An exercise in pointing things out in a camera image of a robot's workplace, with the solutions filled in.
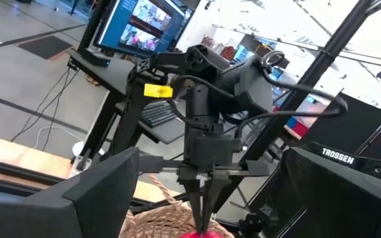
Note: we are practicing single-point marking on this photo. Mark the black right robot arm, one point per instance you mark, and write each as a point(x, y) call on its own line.
point(207, 105)

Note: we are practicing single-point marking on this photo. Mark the red and blue box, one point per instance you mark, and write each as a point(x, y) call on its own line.
point(298, 129)

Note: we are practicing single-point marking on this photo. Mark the pink round pomegranate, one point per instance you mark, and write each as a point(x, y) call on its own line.
point(197, 235)

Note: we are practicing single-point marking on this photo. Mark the wooden table side board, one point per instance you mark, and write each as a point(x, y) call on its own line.
point(18, 155)

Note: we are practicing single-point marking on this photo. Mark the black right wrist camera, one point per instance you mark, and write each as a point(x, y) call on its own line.
point(253, 89)

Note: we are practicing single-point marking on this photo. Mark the woven wicker basket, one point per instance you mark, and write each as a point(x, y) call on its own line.
point(157, 224)

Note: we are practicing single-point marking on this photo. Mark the computer monitor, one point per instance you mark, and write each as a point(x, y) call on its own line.
point(137, 26)

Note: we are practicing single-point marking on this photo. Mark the yellow tag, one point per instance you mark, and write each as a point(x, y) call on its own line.
point(157, 91)

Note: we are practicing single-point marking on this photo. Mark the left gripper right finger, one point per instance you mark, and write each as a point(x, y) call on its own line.
point(336, 211)

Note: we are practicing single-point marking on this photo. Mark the black mat with orange stripes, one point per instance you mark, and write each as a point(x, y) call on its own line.
point(43, 48)

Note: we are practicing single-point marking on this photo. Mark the black mini computer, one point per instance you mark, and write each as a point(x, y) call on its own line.
point(94, 57)

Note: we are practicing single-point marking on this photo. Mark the white round floor socket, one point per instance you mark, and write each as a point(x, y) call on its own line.
point(78, 148)

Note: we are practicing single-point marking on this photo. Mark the black desk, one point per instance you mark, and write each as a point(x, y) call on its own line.
point(121, 71)

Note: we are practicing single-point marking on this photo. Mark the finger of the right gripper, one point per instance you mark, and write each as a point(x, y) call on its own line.
point(195, 198)
point(215, 195)

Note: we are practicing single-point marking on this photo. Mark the black keyboard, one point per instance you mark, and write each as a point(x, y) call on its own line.
point(157, 114)

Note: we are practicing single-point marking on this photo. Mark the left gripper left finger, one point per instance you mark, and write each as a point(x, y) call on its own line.
point(45, 218)

